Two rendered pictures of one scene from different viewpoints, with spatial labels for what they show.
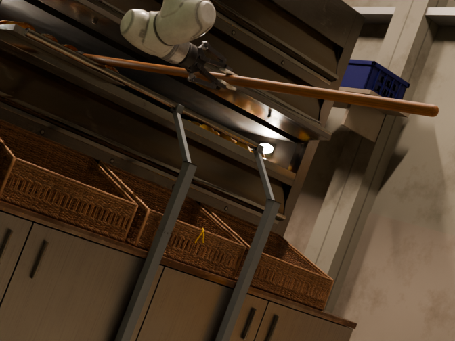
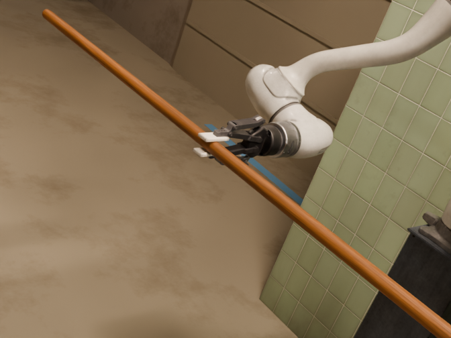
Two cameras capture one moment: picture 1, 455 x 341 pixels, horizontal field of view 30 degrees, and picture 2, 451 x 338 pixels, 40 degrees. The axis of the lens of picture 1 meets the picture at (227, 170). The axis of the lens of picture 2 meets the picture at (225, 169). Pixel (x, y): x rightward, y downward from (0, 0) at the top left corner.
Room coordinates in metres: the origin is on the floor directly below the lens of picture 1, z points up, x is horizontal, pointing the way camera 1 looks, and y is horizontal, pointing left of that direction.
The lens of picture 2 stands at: (3.87, -0.07, 1.72)
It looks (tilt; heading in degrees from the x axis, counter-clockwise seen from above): 24 degrees down; 170
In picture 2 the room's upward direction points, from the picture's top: 21 degrees clockwise
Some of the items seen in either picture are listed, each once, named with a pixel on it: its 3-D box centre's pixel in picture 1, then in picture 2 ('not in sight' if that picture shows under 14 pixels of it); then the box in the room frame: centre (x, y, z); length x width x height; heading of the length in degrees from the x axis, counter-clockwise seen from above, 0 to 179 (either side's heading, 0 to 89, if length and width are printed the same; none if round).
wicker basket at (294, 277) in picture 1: (261, 256); not in sight; (4.02, -0.30, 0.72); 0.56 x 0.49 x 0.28; 128
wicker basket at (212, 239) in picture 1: (166, 219); not in sight; (3.63, 0.17, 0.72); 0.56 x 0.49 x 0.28; 130
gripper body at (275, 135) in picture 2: (191, 58); (258, 141); (2.51, 0.22, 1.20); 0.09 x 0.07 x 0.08; 130
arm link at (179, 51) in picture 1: (173, 47); (278, 139); (2.46, 0.28, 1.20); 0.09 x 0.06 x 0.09; 40
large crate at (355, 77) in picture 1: (359, 83); not in sight; (6.11, -0.68, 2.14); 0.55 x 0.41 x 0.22; 37
